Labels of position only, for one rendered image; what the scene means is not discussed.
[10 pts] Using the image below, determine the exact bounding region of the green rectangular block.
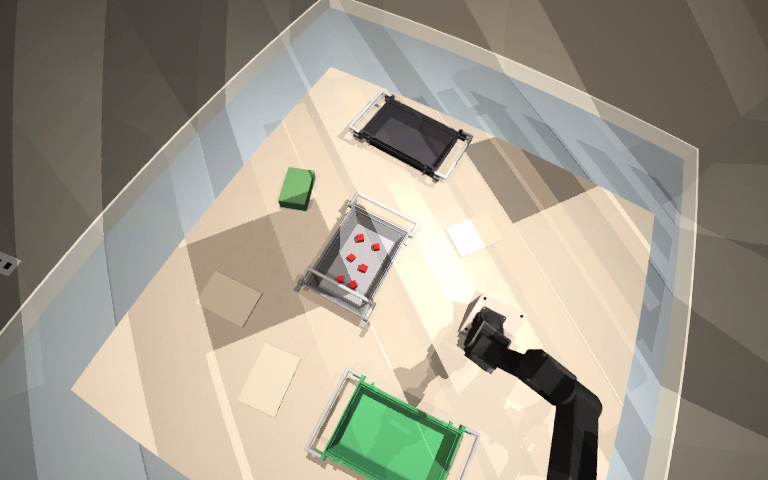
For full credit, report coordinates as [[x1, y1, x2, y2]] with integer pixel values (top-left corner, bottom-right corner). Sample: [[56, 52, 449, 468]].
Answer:
[[278, 167, 316, 211]]

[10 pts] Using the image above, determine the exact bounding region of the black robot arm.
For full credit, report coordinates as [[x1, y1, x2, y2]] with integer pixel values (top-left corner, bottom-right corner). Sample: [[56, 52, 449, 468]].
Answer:
[[464, 306, 603, 480]]

